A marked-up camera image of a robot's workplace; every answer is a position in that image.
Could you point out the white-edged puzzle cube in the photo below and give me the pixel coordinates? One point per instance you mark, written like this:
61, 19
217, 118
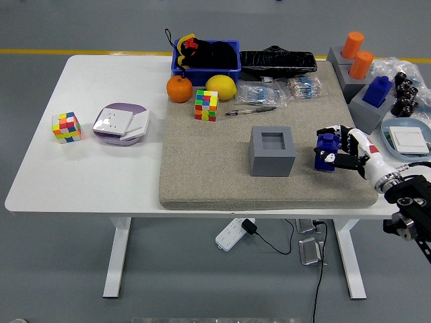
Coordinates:
206, 106
66, 128

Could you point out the grey ballpoint pen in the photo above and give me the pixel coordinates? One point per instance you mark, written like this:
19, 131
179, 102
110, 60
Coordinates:
259, 109

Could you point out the black knob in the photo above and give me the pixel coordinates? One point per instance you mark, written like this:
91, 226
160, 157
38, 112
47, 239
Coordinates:
412, 91
398, 107
405, 87
410, 107
400, 78

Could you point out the clear bag of brown resistors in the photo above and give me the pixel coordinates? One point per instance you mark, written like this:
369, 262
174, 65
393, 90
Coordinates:
304, 87

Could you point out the blue plastic bin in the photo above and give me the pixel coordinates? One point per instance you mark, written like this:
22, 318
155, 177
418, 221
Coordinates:
202, 75

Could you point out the black plastic-wrapped long object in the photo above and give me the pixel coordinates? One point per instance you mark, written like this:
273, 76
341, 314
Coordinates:
276, 62

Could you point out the grey cube seal holder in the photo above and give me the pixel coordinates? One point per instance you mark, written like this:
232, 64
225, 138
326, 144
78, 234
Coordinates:
333, 57
350, 89
370, 116
269, 165

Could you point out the black power adapter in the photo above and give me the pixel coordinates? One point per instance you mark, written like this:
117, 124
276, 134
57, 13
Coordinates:
248, 226

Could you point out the white wall socket panel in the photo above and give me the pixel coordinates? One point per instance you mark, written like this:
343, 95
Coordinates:
111, 121

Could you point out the white table leg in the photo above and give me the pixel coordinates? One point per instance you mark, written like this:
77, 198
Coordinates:
350, 262
116, 262

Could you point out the orange cylinder seal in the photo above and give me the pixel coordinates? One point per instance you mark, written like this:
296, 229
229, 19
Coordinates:
352, 45
360, 65

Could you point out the grey-brown mat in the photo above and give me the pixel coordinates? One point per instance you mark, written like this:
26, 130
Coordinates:
208, 168

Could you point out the orange fruit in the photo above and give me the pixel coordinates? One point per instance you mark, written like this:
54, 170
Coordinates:
179, 89

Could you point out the metal bracket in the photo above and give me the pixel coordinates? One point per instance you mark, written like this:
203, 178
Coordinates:
309, 252
305, 226

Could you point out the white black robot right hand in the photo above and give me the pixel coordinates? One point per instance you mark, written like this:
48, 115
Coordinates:
370, 161

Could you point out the white power strip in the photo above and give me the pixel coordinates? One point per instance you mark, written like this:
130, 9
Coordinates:
229, 235

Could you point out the clear bag of blue resistors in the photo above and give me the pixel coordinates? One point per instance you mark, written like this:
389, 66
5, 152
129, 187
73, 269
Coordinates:
259, 92

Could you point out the crumpled clear plastic bag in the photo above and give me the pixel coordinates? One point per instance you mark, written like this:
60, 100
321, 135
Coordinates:
387, 65

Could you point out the yellow lemon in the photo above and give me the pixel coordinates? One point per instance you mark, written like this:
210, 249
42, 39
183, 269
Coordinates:
221, 87

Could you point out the blue square seal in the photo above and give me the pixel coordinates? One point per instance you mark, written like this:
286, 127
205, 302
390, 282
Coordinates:
377, 92
321, 164

